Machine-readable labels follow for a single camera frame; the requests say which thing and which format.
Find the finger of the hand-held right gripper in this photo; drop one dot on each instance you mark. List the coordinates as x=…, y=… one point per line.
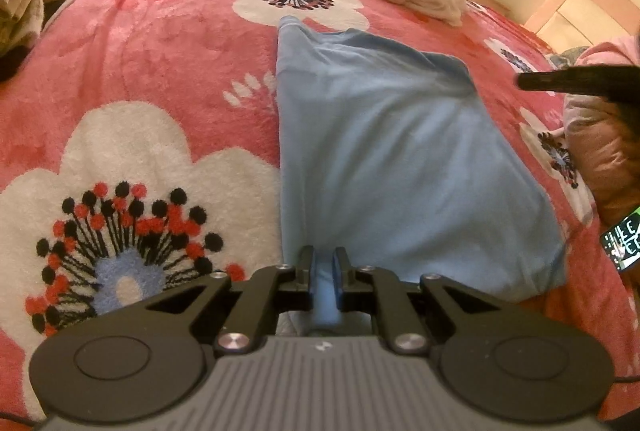
x=575, y=81

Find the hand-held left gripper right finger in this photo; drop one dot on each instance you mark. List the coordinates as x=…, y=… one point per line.
x=339, y=281

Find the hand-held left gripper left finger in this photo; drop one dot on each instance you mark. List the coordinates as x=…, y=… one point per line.
x=311, y=281

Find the light blue t-shirt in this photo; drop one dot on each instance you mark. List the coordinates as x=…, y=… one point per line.
x=400, y=151

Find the pink puffer jacket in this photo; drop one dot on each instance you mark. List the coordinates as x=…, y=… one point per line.
x=600, y=146

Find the pink headboard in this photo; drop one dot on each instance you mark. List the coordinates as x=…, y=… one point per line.
x=585, y=6

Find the smartphone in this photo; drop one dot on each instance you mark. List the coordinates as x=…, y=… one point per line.
x=625, y=246

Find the pink floral blanket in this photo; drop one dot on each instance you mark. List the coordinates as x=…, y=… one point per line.
x=160, y=41

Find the black cloth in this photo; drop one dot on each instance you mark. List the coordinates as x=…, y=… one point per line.
x=20, y=61

